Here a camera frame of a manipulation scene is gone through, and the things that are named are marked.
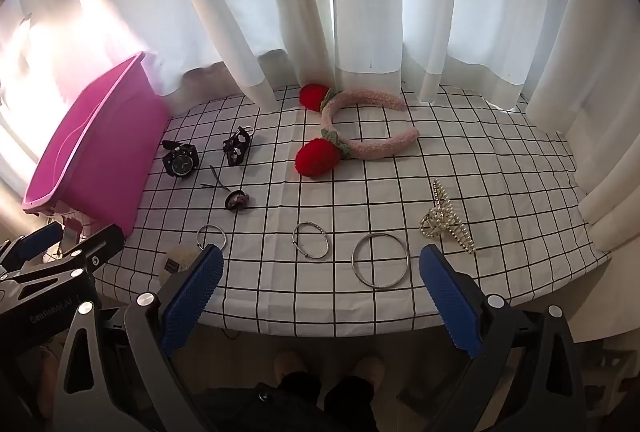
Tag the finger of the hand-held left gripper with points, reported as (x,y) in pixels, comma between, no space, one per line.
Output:
(97,243)
(35,239)

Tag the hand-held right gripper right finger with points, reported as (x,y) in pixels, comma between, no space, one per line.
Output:
(450,302)

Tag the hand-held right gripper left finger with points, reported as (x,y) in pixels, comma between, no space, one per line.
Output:
(195,297)

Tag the pearl hair claw clip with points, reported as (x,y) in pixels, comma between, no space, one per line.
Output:
(440,222)

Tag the large silver bangle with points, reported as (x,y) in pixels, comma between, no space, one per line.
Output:
(353,260)

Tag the pink plastic basin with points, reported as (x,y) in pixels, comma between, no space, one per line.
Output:
(100,137)

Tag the silver bangle with clasp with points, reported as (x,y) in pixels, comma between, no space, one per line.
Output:
(300,251)

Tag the beige fluffy hair accessory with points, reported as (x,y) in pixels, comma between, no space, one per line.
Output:
(182,258)

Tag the beige slipper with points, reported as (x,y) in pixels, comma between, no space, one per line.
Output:
(367,364)
(290,362)

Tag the thin black hair pin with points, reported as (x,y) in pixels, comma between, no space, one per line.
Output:
(215,186)

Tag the black wristwatch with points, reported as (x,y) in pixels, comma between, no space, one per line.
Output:
(182,160)

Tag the black-checked white tablecloth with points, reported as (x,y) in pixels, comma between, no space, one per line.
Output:
(350,202)

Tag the person's dark trousers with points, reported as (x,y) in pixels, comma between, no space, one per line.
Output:
(310,402)

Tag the black bow hair clip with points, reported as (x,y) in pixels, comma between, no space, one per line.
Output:
(236,144)

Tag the pink strawberry headband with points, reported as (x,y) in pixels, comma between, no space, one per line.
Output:
(375,150)

